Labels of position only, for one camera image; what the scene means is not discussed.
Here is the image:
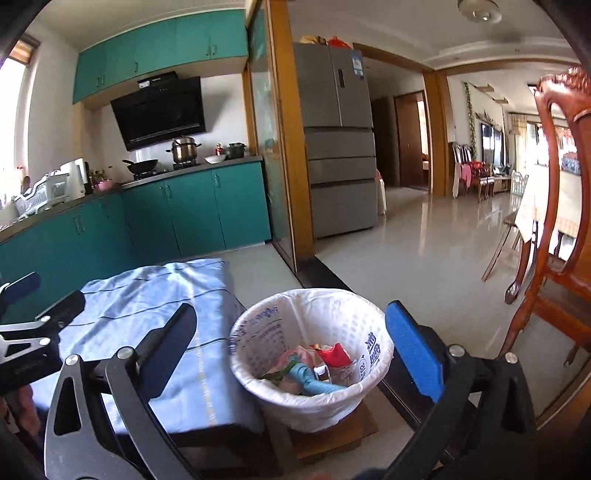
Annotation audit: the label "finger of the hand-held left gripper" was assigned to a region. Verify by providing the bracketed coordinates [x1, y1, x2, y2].
[0, 272, 42, 319]
[0, 291, 87, 358]

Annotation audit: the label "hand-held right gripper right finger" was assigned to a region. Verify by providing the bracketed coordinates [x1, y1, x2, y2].
[384, 301, 539, 480]

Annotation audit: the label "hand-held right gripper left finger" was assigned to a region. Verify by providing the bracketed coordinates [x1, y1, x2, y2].
[44, 303, 208, 480]

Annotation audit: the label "red snack wrapper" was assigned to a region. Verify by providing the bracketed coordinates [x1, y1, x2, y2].
[309, 342, 352, 370]

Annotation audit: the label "bin with white liner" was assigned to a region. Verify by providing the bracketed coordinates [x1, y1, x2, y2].
[229, 287, 394, 433]

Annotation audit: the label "pink plastic packet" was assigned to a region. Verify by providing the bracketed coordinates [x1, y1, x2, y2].
[272, 346, 315, 380]

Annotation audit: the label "person's left hand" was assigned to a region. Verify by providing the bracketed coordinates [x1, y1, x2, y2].
[18, 383, 44, 435]

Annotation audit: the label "blue striped tablecloth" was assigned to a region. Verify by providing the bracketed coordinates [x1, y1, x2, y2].
[30, 258, 266, 437]

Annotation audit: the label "white dish rack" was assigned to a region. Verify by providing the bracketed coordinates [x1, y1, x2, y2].
[14, 171, 70, 215]

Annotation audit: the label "small wooden stool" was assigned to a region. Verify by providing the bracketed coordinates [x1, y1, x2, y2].
[286, 401, 380, 464]

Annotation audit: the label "teal lower kitchen cabinets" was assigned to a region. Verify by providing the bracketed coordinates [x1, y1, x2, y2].
[0, 159, 273, 315]

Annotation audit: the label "teal kitchen cabinets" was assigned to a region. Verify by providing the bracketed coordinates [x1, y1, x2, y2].
[0, 159, 273, 315]
[72, 9, 250, 104]

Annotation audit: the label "black wok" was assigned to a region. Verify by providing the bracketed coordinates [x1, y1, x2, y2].
[122, 158, 160, 175]

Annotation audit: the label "steel cooking pot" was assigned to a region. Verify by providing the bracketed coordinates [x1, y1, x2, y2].
[166, 135, 203, 164]

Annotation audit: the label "row of dining chairs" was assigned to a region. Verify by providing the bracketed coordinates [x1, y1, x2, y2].
[450, 142, 495, 201]

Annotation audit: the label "wooden doorway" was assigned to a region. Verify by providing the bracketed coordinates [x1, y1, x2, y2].
[394, 91, 432, 190]

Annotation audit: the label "carved wooden chair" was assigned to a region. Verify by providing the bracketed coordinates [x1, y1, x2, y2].
[496, 67, 591, 370]

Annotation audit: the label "black range hood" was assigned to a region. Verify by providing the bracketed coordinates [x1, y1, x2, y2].
[110, 71, 207, 152]

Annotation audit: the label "dining table with cloth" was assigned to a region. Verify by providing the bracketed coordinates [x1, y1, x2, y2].
[503, 161, 591, 305]

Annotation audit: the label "grey refrigerator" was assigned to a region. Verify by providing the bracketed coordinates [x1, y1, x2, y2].
[293, 42, 379, 239]

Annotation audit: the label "wooden framed glass sliding door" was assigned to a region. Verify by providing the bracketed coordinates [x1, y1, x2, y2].
[243, 0, 317, 273]

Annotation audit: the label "green hanging vine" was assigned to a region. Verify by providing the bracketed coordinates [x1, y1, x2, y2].
[463, 82, 478, 148]

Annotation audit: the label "teal upper kitchen cabinets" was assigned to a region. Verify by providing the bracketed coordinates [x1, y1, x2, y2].
[72, 9, 250, 104]

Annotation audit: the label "ceiling lamp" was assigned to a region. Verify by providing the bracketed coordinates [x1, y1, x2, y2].
[457, 0, 502, 23]

